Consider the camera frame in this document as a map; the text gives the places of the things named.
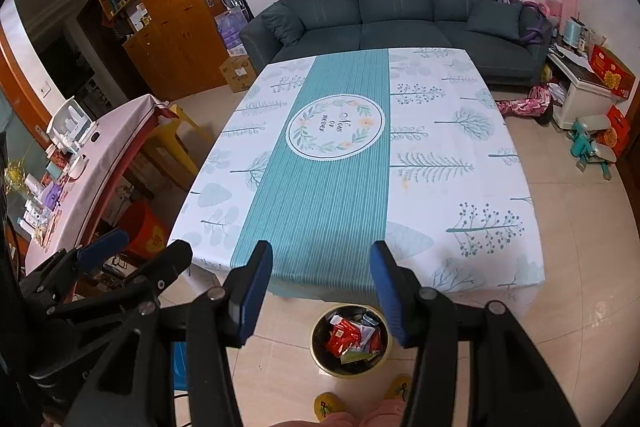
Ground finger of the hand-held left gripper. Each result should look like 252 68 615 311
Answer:
22 228 130 303
50 239 193 318

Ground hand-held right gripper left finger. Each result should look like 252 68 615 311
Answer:
65 239 275 427

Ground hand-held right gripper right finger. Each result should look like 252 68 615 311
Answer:
370 241 581 427

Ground yellow rimmed dark waste bin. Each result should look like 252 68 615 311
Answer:
311 303 391 378

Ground red plastic bucket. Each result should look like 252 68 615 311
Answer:
120 201 168 260

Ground yellow plastic stool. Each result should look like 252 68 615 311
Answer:
145 104 213 180

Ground white dish rack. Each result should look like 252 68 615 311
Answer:
46 99 98 148

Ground cardboard box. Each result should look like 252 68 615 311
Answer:
219 54 258 94

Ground pink patterned hoverboard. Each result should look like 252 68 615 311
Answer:
495 84 556 125

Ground stack of purple boxes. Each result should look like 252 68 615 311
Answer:
215 7 251 56

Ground tall wooden cabinet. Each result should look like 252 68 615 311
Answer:
92 0 236 100

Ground green ride-on toy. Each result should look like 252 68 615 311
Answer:
570 114 618 180

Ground dark teal sofa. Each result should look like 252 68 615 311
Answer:
239 0 555 88

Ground dark teal cushion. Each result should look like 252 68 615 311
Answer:
261 9 306 48
466 1 523 42

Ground low white cabinet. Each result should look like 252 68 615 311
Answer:
547 52 613 130

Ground red gift bag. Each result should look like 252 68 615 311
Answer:
602 104 632 158

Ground purple bag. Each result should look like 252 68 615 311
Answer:
497 0 551 48

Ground red gift box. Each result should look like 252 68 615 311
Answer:
589 44 636 100

